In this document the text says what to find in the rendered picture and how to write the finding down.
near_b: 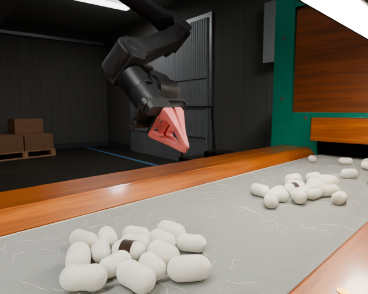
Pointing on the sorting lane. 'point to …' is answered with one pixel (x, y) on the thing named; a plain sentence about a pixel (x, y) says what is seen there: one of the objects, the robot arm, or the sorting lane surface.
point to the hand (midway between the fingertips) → (184, 147)
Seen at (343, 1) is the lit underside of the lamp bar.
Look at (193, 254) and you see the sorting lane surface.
